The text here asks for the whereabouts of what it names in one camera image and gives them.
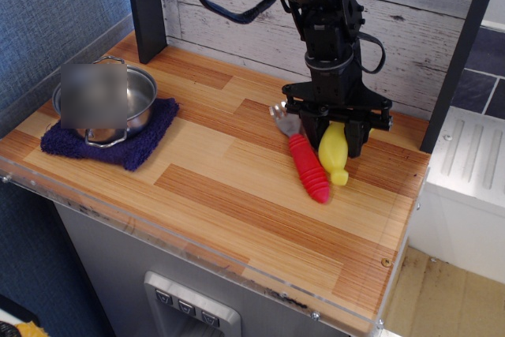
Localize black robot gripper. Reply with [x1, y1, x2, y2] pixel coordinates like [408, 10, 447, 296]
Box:
[282, 62, 392, 159]

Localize yellow plastic toy banana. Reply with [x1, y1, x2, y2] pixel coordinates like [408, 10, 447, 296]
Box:
[317, 122, 376, 186]

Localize red handled toy fork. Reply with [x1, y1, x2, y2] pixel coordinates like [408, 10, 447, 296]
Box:
[268, 104, 330, 204]

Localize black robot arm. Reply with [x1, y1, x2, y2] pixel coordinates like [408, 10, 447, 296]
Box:
[280, 0, 392, 158]

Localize stainless steel pot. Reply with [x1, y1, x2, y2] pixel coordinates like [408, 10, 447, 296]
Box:
[52, 55, 157, 148]

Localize white toy sink unit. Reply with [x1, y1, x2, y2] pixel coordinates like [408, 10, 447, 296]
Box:
[409, 107, 504, 283]

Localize clear acrylic edge guard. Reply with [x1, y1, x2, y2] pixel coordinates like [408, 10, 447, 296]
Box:
[1, 149, 428, 336]

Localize purple knitted cloth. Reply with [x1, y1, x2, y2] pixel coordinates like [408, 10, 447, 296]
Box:
[40, 98, 179, 171]

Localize silver water dispenser panel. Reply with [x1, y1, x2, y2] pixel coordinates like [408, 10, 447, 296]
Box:
[144, 271, 242, 336]

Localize grey toy fridge cabinet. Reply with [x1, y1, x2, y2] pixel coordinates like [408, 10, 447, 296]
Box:
[56, 204, 377, 336]

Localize yellow object at corner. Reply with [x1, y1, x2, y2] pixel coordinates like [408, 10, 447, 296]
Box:
[14, 322, 49, 337]

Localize black right upright post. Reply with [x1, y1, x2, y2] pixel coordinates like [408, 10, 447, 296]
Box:
[420, 0, 490, 153]

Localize black upright post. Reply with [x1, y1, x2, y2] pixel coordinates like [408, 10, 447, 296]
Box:
[130, 0, 166, 64]
[420, 0, 490, 153]

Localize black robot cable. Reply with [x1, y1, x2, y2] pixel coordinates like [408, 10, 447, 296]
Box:
[179, 0, 387, 76]

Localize black left upright post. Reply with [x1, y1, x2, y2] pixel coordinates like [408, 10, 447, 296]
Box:
[130, 0, 166, 64]

